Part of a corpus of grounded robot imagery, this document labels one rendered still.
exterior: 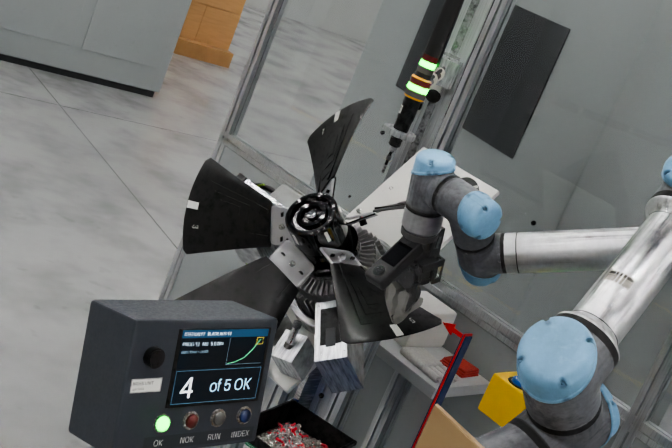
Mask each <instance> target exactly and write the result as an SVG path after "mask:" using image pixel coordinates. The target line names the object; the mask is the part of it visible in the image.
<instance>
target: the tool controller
mask: <svg viewBox="0 0 672 448"><path fill-rule="evenodd" d="M277 323H278V320H277V319H276V318H275V317H272V316H270V315H267V314H265V313H262V312H260V311H257V310H254V309H252V308H249V307H247V306H244V305H242V304H239V303H237V302H234V301H227V300H104V299H96V300H92V301H91V304H90V310H89V315H88V321H87V327H86V332H85V338H84V343H83V349H82V355H81V360H80V366H79V372H78V377H77V383H76V388H75V394H74V400H73V405H72V411H71V417H70V422H69V428H68V429H69V432H70V433H72V434H73V435H75V436H76V437H78V438H80V439H81V440H83V441H84V442H86V443H88V444H89V445H91V446H92V447H94V448H202V447H210V446H218V445H227V444H235V443H243V442H251V441H254V440H255V438H256V433H257V428H258V423H259V418H260V412H261V407H262V402H263V397H264V391H265V386H266V381H267V376H268V371H269V365H270V360H271V355H272V350H273V344H274V339H275V334H276V329H277ZM193 369H204V373H203V379H202V384H201V389H200V395H199V400H198V404H187V405H175V406H169V405H170V400H171V395H172V389H173V384H174V378H175V373H176V370H193ZM244 406H247V407H249V408H250V409H251V411H252V415H251V418H250V420H249V421H248V422H247V423H246V424H239V423H238V422H237V419H236V417H237V413H238V411H239V410H240V409H241V408H242V407H244ZM219 408H220V409H223V410H224V411H225V413H226V418H225V421H224V423H223V424H222V425H221V426H219V427H214V426H212V425H211V423H210V417H211V415H212V413H213V412H214V411H215V410H216V409H219ZM190 411H195V412H196V413H197V414H198V416H199V421H198V424H197V425H196V427H195V428H193V429H192V430H187V429H185V428H184V427H183V424H182V422H183V418H184V416H185V415H186V414H187V413H188V412H190ZM163 413H165V414H167V415H168V416H169V417H170V419H171V423H170V426H169V428H168V429H167V430H166V431H165V432H163V433H158V432H156V431H155V430H154V427H153V425H154V421H155V419H156V418H157V416H159V415H160V414H163Z"/></svg>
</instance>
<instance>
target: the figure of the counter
mask: <svg viewBox="0 0 672 448"><path fill-rule="evenodd" d="M203 373H204V369H193V370H176V373H175V378H174V384H173V389H172V395H171V400H170V405H169V406H175V405H187V404H198V400H199V395H200V389H201V384H202V379H203Z"/></svg>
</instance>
